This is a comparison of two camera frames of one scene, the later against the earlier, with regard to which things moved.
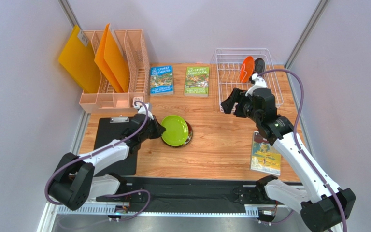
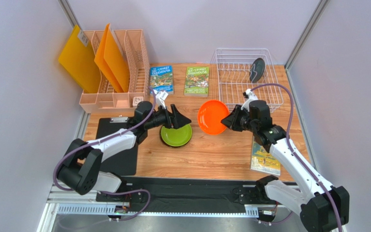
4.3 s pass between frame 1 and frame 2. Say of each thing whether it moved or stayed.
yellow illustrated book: stayed
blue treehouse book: stayed
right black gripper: moved
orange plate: moved
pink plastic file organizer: stayed
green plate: stayed
